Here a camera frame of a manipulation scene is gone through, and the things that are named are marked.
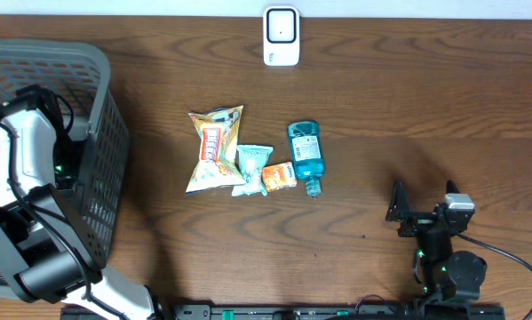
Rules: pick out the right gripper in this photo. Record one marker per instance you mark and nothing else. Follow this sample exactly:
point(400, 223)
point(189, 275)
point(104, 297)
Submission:
point(418, 221)

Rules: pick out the teal mouthwash bottle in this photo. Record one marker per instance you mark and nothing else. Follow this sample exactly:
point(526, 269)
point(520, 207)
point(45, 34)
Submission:
point(306, 150)

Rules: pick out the orange snack packet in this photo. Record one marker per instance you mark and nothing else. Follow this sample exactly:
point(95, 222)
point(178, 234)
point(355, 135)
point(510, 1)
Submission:
point(279, 176)

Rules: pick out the mint green snack packet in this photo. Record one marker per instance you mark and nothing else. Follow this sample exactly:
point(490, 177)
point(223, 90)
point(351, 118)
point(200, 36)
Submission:
point(252, 159)

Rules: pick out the yellow snack bag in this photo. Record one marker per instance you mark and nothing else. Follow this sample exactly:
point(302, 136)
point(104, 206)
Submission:
point(218, 131)

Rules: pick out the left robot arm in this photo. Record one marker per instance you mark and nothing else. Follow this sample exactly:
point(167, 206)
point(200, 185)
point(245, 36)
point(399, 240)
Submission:
point(54, 229)

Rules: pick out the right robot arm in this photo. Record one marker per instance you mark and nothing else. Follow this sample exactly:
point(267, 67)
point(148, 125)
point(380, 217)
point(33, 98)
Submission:
point(447, 275)

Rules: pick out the white barcode scanner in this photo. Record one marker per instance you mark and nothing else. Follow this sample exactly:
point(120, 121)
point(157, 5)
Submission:
point(281, 36)

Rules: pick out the grey plastic basket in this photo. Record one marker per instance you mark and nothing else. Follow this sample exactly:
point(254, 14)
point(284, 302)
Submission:
point(80, 73)

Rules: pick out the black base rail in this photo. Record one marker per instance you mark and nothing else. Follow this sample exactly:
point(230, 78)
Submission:
point(364, 311)

